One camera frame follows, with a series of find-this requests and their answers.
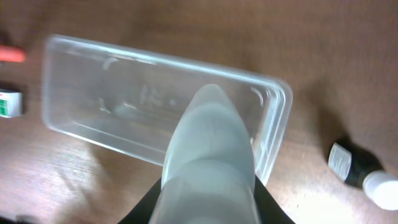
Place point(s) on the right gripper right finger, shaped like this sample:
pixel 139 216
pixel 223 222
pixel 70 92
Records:
pixel 268 209

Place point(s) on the clear plastic container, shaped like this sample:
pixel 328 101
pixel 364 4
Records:
pixel 131 100

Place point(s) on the white spray bottle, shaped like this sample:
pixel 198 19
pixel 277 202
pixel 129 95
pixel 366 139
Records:
pixel 208 174

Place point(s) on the white green medicine box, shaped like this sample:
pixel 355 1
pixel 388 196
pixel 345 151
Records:
pixel 11 103

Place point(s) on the orange tube white cap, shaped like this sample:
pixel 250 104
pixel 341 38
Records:
pixel 11 54

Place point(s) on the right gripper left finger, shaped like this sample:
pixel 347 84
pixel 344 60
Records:
pixel 143 210

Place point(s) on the dark bottle white cap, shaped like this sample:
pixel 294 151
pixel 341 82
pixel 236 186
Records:
pixel 359 168

